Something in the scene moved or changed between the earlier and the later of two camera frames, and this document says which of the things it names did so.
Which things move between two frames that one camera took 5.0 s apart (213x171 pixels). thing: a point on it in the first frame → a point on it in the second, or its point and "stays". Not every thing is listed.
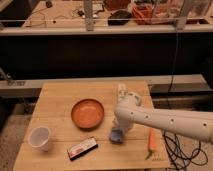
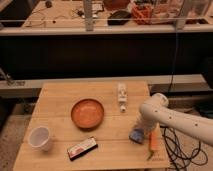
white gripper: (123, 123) → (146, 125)
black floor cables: (178, 154) stays
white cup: (39, 137) stays
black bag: (119, 18) stays
